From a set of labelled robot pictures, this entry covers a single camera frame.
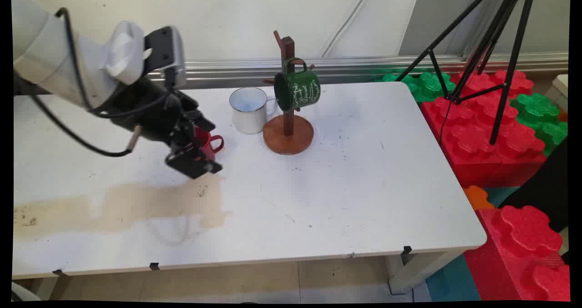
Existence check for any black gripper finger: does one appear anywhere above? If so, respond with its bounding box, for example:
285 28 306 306
165 121 224 180
181 109 217 133

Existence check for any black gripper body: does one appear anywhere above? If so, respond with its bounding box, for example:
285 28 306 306
109 74 203 145

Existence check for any red enamel mug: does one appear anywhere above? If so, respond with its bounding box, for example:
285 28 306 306
193 126 225 162

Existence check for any green enamel mug with lettering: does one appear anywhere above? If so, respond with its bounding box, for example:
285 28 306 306
273 57 321 113

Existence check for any white enamel mug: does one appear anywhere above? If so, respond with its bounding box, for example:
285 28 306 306
229 87 278 135

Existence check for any wooden mug tree stand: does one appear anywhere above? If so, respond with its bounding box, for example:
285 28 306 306
261 30 315 156

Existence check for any green foam block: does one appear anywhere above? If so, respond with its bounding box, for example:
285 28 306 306
509 93 569 157
375 71 457 103

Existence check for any white table leg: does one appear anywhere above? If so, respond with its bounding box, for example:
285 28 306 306
386 249 465 295

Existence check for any large red foam block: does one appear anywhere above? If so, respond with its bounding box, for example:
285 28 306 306
420 69 548 189

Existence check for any orange foam block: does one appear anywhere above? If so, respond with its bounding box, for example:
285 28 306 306
463 185 496 211

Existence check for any teal floor mat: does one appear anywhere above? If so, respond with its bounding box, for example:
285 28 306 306
425 187 520 302

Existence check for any white box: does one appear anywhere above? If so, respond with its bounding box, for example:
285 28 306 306
543 74 569 113

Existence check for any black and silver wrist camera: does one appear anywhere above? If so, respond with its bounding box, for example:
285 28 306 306
144 25 187 90

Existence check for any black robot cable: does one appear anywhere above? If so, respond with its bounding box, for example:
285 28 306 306
30 8 182 158

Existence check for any aluminium wall rail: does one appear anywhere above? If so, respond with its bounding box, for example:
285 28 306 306
145 52 569 90

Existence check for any black camera tripod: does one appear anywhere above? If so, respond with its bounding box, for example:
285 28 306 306
395 0 537 146

